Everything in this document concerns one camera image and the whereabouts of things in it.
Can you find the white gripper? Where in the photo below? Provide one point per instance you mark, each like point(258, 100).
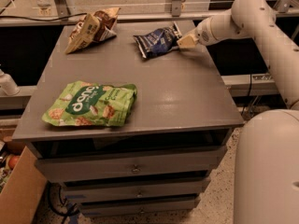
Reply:
point(204, 34)

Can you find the blue chip bag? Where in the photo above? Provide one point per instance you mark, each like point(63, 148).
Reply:
point(158, 42)

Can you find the green rice chip bag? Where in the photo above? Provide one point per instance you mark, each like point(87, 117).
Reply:
point(91, 104)

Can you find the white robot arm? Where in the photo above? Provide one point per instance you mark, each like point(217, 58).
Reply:
point(266, 187)

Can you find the brown white chip bag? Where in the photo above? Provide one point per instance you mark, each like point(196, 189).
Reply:
point(92, 28)

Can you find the grey drawer cabinet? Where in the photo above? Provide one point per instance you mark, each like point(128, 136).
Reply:
point(181, 102)

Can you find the top grey drawer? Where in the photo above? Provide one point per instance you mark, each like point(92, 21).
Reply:
point(116, 165)

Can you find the grey drawer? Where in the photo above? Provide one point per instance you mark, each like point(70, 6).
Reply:
point(136, 190)
point(116, 165)
point(184, 202)

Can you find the middle grey drawer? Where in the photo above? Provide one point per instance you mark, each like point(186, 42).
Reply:
point(136, 190)

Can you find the bottom grey drawer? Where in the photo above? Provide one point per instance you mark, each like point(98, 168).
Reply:
point(184, 202)

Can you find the white pipe fixture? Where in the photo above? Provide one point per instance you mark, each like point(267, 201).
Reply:
point(8, 84)

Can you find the red round object in box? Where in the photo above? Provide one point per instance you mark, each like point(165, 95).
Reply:
point(13, 162)

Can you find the cardboard box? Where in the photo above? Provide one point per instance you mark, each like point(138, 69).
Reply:
point(21, 194)

